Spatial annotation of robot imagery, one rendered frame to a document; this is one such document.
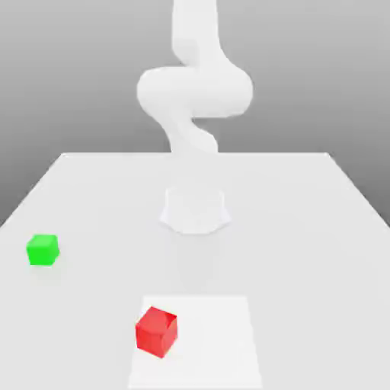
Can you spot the small green cube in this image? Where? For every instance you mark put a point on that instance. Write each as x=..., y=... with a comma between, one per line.
x=42, y=250

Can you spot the small red cube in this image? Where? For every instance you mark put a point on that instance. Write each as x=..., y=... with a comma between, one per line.
x=156, y=332

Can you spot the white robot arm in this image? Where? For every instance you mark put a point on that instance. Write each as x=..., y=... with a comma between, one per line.
x=195, y=91

